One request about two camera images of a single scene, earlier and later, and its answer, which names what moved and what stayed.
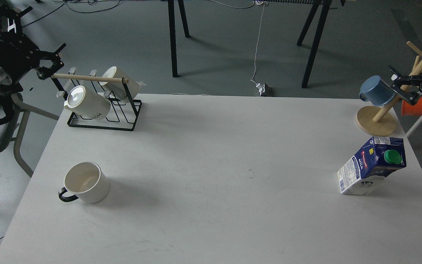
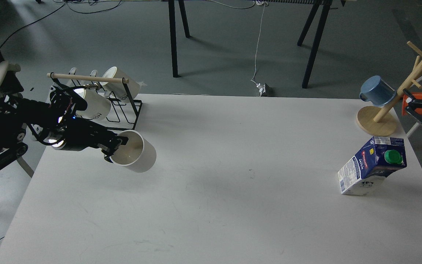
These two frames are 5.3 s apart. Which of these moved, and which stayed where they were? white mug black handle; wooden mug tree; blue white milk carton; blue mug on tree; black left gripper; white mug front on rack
Moved: black left gripper; white mug black handle
Stayed: wooden mug tree; white mug front on rack; blue mug on tree; blue white milk carton
